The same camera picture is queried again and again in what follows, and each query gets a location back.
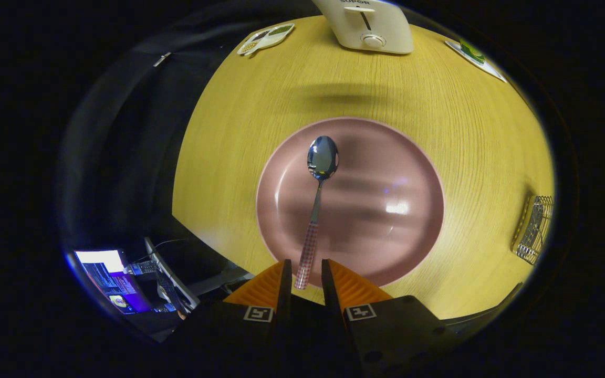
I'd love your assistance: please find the cream white toaster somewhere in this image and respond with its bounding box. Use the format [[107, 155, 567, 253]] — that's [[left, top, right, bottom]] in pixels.
[[312, 0, 414, 55]]

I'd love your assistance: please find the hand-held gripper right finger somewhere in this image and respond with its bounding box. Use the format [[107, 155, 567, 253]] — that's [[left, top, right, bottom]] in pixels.
[[321, 259, 442, 371]]

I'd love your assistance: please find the white square coaster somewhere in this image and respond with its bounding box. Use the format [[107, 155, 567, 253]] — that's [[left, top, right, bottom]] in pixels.
[[444, 39, 508, 83]]

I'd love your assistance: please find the spoon with checkered handle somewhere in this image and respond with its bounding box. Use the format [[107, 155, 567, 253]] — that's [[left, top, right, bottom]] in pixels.
[[295, 135, 340, 290]]

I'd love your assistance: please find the green label drink bottle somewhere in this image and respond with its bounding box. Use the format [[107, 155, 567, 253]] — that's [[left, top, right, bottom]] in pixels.
[[459, 39, 486, 65]]

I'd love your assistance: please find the steel wire cutlery basket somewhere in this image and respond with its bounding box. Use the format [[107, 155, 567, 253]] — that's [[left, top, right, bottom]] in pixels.
[[511, 194, 554, 265]]

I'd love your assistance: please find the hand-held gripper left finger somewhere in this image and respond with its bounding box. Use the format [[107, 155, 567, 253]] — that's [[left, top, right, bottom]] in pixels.
[[166, 259, 293, 364]]

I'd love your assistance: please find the open laptop lit screen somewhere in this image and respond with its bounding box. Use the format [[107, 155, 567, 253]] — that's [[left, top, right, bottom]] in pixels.
[[74, 237, 201, 316]]

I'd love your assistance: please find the divided white condiment dish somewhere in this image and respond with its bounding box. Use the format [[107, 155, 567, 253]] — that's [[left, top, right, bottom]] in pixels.
[[237, 23, 295, 57]]

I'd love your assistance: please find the pink round plate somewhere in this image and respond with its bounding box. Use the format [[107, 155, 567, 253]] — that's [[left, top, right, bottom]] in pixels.
[[256, 117, 445, 288]]

